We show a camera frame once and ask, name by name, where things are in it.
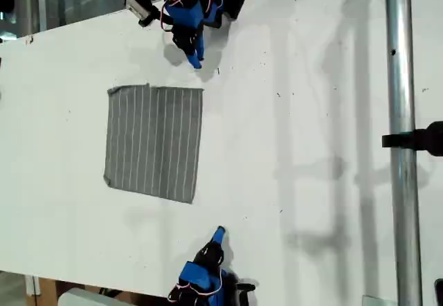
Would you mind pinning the grey striped towel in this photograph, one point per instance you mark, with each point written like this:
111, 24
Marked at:
154, 143

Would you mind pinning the white box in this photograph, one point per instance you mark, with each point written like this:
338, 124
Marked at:
83, 299

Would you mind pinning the wooden table leg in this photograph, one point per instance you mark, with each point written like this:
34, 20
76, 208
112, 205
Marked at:
46, 292

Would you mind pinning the black clamp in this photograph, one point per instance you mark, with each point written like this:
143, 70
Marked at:
415, 140

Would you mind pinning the black flat device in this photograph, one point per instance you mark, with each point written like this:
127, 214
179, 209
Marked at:
439, 294

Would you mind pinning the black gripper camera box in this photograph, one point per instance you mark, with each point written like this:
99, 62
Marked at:
140, 5

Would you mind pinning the steel post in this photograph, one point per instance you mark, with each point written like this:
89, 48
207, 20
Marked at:
401, 181

